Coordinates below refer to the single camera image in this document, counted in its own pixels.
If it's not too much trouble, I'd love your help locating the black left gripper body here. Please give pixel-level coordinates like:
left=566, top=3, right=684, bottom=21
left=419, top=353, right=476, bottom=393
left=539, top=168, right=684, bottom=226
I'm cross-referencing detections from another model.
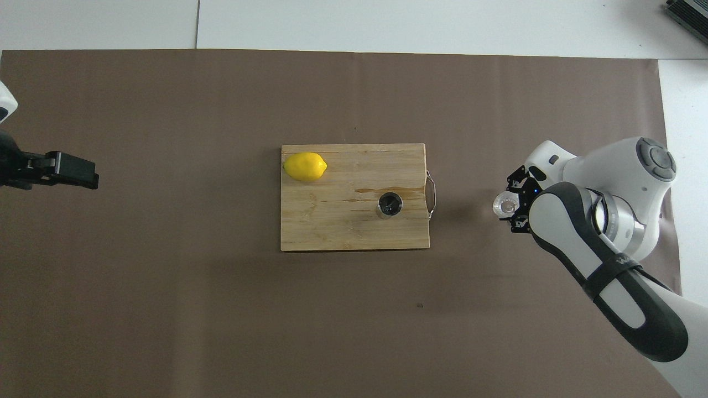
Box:
left=0, top=129, right=29, bottom=192

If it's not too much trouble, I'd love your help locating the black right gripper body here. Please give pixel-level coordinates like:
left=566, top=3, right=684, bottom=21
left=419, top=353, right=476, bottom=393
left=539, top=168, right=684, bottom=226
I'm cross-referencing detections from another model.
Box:
left=519, top=177, right=546, bottom=224

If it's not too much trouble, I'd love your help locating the clear glass cup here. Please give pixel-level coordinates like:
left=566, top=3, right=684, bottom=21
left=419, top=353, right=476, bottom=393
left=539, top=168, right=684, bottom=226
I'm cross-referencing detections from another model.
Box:
left=492, top=191, right=521, bottom=218

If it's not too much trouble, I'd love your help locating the steel double jigger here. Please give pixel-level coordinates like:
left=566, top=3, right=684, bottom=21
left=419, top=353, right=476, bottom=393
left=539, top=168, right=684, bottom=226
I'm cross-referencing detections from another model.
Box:
left=376, top=191, right=404, bottom=221

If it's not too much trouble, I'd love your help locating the brown paper table mat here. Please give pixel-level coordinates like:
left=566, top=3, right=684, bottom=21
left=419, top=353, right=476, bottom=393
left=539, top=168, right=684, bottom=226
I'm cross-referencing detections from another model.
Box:
left=0, top=49, right=695, bottom=398

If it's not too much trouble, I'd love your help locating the wooden cutting board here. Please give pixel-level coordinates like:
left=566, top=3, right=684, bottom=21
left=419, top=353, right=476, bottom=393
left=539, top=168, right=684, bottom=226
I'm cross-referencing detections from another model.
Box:
left=280, top=143, right=438, bottom=252

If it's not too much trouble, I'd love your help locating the yellow lemon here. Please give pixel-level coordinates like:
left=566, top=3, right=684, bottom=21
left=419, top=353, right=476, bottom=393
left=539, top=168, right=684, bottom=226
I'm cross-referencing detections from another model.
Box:
left=283, top=152, right=328, bottom=182

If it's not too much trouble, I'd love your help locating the grey ribbed device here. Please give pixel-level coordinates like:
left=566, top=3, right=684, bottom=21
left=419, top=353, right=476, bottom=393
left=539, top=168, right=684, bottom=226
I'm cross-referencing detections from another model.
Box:
left=664, top=0, right=708, bottom=46

